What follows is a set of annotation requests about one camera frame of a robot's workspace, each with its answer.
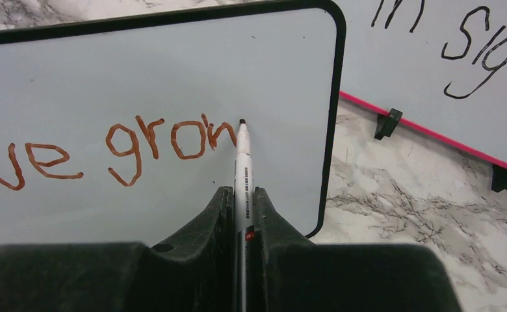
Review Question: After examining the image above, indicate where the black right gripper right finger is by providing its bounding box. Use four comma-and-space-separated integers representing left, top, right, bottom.
253, 188, 461, 311

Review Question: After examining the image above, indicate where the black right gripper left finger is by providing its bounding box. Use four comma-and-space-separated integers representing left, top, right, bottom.
0, 187, 233, 311

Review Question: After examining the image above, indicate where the white red whiteboard marker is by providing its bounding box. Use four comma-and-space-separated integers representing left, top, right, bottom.
233, 119, 255, 311

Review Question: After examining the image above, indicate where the small black-framed whiteboard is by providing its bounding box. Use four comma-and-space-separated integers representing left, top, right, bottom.
0, 1, 346, 245

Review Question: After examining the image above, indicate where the large pink-framed whiteboard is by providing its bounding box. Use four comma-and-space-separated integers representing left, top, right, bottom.
338, 1, 507, 192

